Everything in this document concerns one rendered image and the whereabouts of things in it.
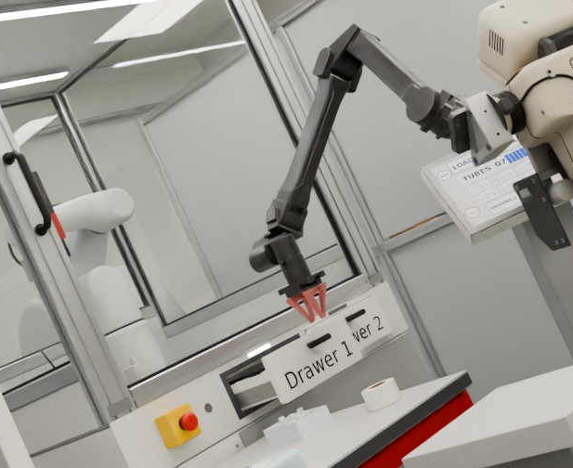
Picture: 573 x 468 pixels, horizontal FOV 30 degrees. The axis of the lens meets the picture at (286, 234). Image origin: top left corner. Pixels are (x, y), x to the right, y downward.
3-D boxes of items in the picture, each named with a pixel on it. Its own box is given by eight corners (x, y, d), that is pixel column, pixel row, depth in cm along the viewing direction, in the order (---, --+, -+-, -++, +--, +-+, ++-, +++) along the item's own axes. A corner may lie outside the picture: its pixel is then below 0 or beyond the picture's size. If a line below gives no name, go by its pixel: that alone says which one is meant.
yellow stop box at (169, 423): (204, 432, 227) (190, 400, 227) (181, 445, 221) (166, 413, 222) (190, 436, 230) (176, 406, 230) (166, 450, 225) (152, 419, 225)
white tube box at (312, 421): (333, 422, 214) (326, 404, 215) (304, 439, 209) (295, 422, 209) (300, 430, 224) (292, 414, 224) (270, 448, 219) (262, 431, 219)
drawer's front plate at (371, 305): (393, 331, 284) (375, 293, 285) (328, 369, 263) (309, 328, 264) (387, 332, 286) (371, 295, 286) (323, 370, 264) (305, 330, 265)
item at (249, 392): (351, 356, 252) (340, 332, 252) (282, 396, 233) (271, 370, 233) (243, 396, 279) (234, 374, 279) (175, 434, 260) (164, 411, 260)
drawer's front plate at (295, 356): (363, 357, 252) (344, 315, 252) (286, 403, 230) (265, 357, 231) (358, 359, 253) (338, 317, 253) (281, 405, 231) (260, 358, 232)
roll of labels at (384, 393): (407, 396, 205) (398, 376, 205) (376, 411, 202) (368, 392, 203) (394, 396, 211) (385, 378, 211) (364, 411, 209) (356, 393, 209)
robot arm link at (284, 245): (279, 233, 238) (295, 227, 243) (259, 243, 243) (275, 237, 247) (293, 261, 238) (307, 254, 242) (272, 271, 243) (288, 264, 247)
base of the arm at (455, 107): (451, 115, 202) (503, 94, 206) (428, 102, 209) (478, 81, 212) (456, 156, 207) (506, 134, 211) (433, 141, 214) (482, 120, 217)
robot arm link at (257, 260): (275, 202, 242) (304, 214, 247) (242, 220, 250) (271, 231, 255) (274, 251, 237) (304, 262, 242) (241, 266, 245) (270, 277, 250)
